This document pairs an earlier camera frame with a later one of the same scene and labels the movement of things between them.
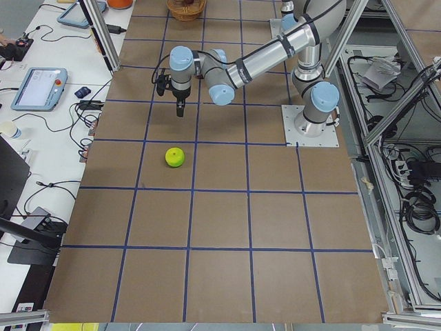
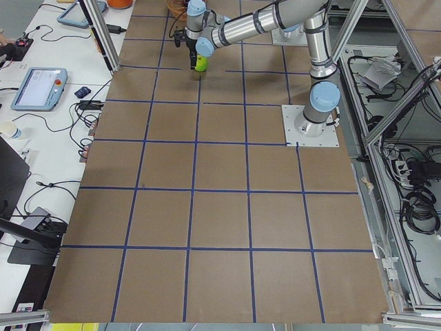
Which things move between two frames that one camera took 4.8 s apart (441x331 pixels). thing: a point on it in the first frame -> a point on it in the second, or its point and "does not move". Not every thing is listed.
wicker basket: x=186 y=10 does not move
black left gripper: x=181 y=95 -> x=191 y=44
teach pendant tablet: x=40 y=89 does not move
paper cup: x=9 y=128 does not move
